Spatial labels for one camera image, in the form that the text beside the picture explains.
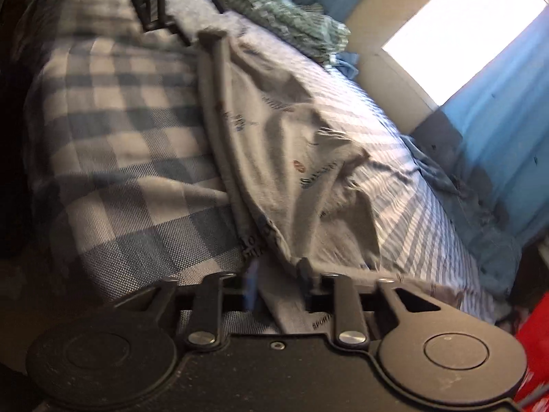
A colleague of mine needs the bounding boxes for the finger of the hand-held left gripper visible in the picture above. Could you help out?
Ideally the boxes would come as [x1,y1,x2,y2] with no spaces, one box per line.
[128,0,191,46]

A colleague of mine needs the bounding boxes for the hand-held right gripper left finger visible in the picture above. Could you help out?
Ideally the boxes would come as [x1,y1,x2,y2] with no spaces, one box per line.
[114,262,260,348]

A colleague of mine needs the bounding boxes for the grey printed pants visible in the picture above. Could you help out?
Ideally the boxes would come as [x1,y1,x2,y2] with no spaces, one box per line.
[197,30,462,335]

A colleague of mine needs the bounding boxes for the light blue cloth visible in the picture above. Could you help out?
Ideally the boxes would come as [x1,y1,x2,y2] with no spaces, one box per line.
[329,50,362,79]

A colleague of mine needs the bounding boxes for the green checkered blanket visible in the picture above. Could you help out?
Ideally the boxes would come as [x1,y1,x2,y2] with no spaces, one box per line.
[214,0,352,63]

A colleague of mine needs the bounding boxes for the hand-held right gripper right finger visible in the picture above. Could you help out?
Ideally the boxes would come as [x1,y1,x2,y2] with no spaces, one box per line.
[298,257,444,349]

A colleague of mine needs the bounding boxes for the bright window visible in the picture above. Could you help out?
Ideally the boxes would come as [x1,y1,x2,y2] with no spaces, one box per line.
[382,0,547,108]

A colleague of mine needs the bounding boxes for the red bag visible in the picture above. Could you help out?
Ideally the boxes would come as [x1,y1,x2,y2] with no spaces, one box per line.
[512,305,549,412]

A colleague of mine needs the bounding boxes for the blue checkered bed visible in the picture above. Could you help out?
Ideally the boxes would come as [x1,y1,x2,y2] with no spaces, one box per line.
[21,0,502,340]

